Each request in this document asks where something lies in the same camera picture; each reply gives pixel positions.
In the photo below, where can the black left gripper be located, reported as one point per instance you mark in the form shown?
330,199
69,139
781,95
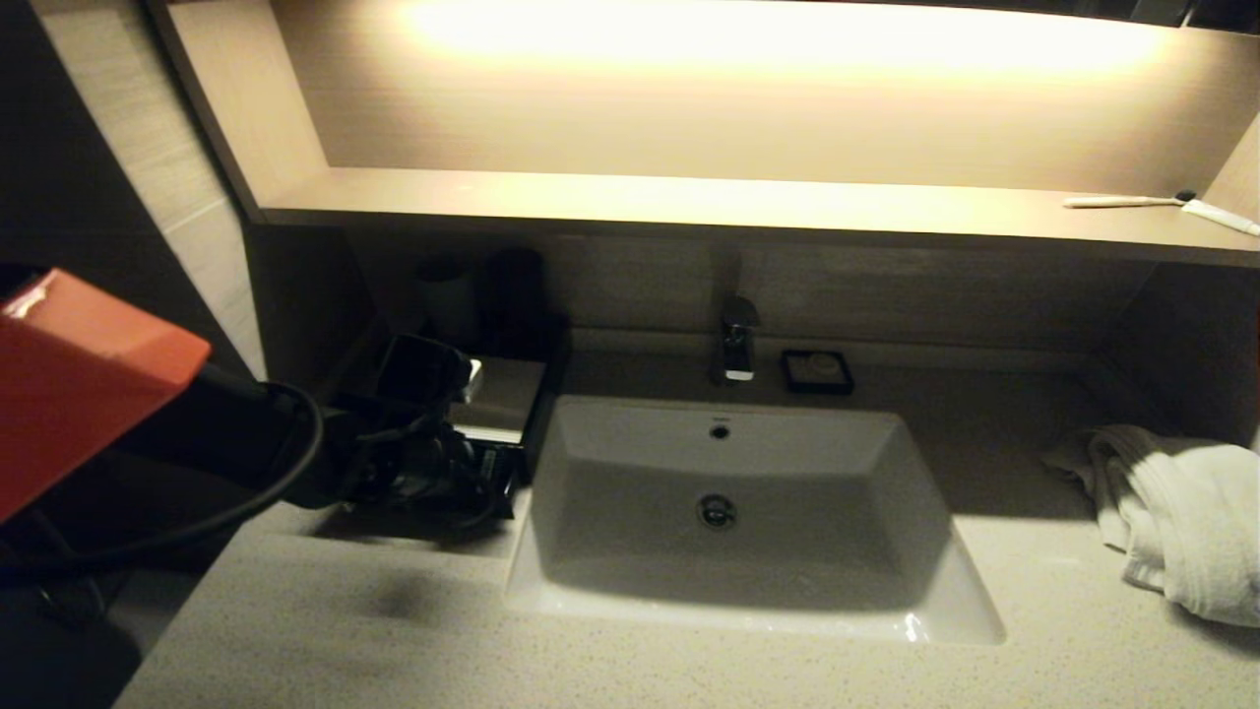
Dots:
423,473

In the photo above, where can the dark brown cup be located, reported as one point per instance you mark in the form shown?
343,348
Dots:
515,295

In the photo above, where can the black and orange left arm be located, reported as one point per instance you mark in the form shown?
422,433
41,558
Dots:
89,374

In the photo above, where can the pale grey cup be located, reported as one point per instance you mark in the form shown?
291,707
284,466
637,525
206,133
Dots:
450,295

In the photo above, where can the chrome sink drain plug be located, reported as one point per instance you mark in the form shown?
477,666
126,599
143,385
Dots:
718,511

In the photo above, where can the white ceramic sink basin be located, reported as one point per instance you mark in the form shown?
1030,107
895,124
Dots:
748,532

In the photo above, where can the chrome faucet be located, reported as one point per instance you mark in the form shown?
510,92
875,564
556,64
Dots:
736,345

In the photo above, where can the black soap dish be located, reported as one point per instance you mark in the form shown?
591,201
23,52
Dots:
817,372

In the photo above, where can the warm LED light strip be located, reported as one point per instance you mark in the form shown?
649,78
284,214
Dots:
787,34

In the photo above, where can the white toothbrush black head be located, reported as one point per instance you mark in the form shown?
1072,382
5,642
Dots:
1122,201

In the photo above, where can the white terry towel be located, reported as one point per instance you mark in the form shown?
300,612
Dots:
1191,522

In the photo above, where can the white toothpaste tube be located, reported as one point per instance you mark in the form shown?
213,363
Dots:
1221,217

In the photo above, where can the wooden wall shelf niche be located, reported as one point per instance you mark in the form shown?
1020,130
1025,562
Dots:
689,202

